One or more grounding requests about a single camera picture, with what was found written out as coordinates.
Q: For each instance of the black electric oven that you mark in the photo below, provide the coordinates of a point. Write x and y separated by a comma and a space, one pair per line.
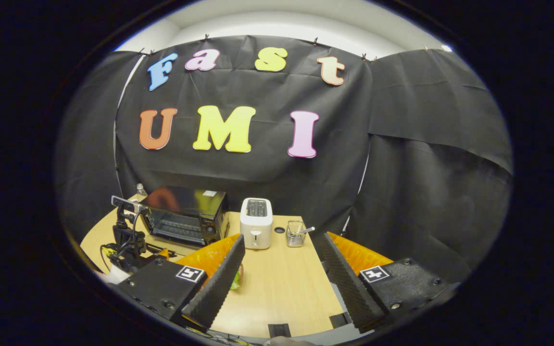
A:
185, 202

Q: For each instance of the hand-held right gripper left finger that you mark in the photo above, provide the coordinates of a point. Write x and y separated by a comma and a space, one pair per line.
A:
217, 283

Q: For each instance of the clear glass holder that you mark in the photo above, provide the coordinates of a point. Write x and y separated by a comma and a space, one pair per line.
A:
295, 236

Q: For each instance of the metal spoon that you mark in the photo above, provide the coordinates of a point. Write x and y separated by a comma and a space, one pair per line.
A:
308, 230

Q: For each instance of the black backdrop cloth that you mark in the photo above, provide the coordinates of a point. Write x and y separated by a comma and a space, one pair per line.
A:
258, 178

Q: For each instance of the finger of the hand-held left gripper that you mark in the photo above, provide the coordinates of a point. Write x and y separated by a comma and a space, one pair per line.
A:
164, 253

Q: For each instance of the small black disc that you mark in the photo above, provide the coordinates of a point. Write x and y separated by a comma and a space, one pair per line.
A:
280, 230

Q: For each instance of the toast and lettuce sandwich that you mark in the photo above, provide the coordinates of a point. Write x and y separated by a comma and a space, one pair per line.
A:
237, 281

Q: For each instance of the clear plastic water bottle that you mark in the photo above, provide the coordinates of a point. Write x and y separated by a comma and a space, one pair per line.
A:
141, 189

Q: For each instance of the ceiling light panel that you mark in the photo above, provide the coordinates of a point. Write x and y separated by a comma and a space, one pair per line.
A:
446, 48

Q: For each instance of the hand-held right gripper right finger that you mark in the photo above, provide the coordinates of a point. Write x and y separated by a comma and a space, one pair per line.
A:
346, 283

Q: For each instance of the black table edge clamp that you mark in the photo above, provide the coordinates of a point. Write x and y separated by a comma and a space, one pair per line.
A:
279, 330
340, 320

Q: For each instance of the white toaster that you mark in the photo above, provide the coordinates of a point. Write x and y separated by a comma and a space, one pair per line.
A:
256, 226

